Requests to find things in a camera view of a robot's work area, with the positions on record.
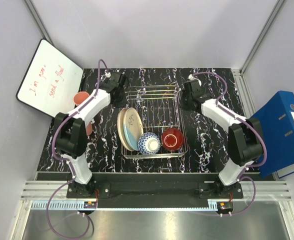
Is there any metal wire dish rack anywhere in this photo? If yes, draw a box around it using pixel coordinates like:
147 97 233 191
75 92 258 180
121 85 188 159

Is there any light pink plastic cup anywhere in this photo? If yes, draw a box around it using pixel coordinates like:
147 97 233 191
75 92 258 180
73 91 90 106

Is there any cream and blue plate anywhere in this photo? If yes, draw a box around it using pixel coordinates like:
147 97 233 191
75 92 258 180
123 107 144 151

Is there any salmon pink plastic cup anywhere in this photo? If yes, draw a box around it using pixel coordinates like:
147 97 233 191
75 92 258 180
86 121 93 136

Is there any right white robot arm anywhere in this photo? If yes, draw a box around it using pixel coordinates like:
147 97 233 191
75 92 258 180
180 78 267 199

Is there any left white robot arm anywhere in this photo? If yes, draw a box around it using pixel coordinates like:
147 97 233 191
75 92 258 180
51 72 127 198

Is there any pink rimmed ceramic plate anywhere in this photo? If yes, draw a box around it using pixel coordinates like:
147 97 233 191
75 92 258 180
117 108 134 152

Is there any red lacquer bowl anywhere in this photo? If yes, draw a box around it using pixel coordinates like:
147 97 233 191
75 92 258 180
161 127 185 151

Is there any white dry erase board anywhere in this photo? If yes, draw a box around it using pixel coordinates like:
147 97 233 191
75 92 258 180
16 39 84 118

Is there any blue white patterned bowl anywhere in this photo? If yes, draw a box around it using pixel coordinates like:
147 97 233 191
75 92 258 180
137 132 161 155

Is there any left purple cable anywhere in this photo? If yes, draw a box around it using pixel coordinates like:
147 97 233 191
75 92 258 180
45 58 113 240

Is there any purple cable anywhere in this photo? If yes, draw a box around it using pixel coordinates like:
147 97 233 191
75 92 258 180
45 58 113 240
189 71 267 216

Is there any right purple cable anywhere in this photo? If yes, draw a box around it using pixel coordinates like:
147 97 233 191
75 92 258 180
189 71 267 216

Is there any blue ring binder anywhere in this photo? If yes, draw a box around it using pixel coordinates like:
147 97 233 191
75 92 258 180
252 90 294 178

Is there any white slotted cable duct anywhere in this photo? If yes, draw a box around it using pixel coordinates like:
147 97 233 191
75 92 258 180
31 200 98 211

